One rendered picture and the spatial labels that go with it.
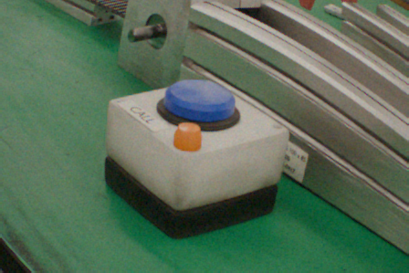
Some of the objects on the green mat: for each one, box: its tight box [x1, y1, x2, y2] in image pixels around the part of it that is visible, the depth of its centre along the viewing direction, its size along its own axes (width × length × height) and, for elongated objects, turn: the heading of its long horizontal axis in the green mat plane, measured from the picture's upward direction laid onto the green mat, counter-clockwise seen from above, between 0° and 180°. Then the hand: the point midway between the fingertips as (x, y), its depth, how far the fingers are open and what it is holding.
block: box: [117, 0, 283, 89], centre depth 74 cm, size 9×12×10 cm
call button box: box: [104, 80, 289, 239], centre depth 57 cm, size 8×10×6 cm
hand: (328, 3), depth 87 cm, fingers open, 8 cm apart
